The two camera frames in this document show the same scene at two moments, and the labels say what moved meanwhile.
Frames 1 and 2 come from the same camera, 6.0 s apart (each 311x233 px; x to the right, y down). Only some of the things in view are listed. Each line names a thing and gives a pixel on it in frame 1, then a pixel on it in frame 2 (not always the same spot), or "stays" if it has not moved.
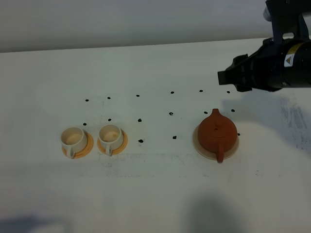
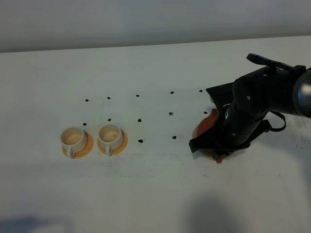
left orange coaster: x=85 y=150 stays
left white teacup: x=75 y=140 stays
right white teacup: x=112 y=136 stays
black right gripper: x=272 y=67 → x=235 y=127
